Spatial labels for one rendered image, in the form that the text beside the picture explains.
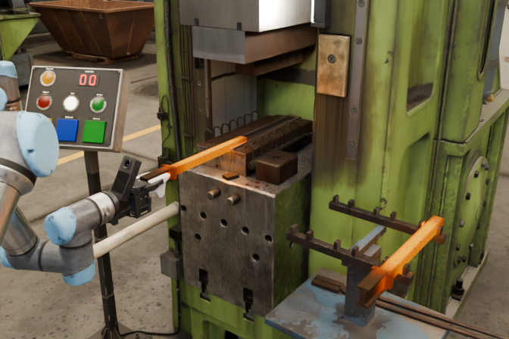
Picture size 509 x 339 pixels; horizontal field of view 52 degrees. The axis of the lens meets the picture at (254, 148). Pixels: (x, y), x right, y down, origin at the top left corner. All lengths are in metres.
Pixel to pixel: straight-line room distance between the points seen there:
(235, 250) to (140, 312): 1.01
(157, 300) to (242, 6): 1.61
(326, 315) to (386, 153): 0.48
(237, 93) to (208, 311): 0.80
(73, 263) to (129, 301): 1.40
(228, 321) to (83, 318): 0.94
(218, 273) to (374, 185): 0.60
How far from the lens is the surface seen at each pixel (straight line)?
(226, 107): 1.92
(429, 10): 1.81
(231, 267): 1.75
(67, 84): 1.93
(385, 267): 1.16
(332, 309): 1.48
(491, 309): 2.80
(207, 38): 1.60
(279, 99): 2.07
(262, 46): 1.59
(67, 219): 1.24
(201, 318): 1.99
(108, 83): 1.86
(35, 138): 0.99
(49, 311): 2.73
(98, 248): 1.87
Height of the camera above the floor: 1.57
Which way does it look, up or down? 20 degrees down
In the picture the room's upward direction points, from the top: straight up
